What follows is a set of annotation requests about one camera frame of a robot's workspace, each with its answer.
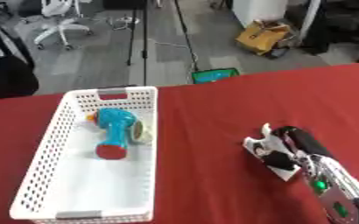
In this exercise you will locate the yellow paper bag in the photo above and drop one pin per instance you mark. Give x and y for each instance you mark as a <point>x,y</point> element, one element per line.
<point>261,36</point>

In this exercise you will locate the white office chair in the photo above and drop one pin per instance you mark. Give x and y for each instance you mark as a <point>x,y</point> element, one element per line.
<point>60,26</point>

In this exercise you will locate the green framed box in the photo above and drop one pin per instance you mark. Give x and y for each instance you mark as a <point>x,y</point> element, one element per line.
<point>214,75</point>

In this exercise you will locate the blue toy drill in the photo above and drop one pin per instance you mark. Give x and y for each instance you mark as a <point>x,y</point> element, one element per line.
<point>113,128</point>

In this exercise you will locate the pale round roll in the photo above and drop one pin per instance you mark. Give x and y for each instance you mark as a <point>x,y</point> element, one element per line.
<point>138,129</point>

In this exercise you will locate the white cabinet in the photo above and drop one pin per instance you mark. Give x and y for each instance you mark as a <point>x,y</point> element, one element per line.
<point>256,11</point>

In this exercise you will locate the white perforated plastic basket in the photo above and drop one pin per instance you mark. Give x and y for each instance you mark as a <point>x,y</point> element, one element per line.
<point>106,189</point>

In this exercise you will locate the white toy package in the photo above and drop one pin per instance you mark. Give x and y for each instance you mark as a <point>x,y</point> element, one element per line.
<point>259,145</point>

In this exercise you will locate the black furniture pile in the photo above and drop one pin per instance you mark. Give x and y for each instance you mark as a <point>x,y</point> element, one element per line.
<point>341,26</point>

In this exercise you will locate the black draped chair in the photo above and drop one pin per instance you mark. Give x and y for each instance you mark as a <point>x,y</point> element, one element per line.
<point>6,75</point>

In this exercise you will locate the black tripod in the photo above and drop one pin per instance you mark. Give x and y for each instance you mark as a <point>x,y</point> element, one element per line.
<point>145,43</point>

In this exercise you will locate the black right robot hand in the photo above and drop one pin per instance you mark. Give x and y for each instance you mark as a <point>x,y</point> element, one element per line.
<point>306,143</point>

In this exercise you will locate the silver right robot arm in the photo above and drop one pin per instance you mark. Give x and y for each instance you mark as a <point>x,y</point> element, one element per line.
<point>336,189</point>

